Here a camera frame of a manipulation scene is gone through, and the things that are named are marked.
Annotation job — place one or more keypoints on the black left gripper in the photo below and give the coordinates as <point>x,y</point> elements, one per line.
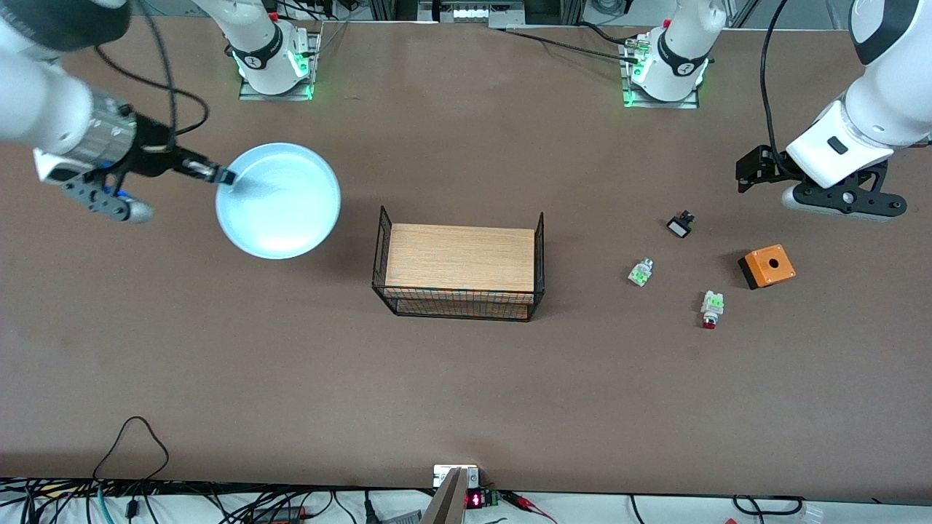
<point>769,167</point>

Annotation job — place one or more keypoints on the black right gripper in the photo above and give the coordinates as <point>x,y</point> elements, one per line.
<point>153,153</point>

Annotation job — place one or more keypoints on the light blue round plate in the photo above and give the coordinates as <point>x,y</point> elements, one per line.
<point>280,204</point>

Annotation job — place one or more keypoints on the red push button switch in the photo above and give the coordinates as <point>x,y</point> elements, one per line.
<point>711,309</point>

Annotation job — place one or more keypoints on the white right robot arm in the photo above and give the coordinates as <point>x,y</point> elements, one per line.
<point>44,109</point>

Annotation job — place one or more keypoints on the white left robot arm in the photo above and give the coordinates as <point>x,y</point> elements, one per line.
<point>874,102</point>

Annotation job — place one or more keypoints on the black power adapter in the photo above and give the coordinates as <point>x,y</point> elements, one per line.
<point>280,514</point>

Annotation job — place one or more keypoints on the red clip leads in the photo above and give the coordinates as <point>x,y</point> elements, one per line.
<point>528,503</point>

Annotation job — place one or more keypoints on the grey slanted pole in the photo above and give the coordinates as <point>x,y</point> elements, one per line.
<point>448,502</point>

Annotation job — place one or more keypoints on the red digit display module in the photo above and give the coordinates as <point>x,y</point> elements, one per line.
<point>477,499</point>

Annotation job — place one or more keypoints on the black white push button switch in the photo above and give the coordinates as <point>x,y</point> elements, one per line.
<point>680,226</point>

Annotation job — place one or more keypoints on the orange button enclosure box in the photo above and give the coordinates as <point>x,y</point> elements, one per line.
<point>770,266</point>

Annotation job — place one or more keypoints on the clear green push button switch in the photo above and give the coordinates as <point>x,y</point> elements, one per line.
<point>641,273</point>

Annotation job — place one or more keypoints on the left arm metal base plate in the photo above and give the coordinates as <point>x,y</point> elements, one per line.
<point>626,98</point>

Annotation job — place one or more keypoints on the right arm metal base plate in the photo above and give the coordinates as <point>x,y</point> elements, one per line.
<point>314,73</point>

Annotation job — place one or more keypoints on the silver metal bracket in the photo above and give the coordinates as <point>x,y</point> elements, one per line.
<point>440,474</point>

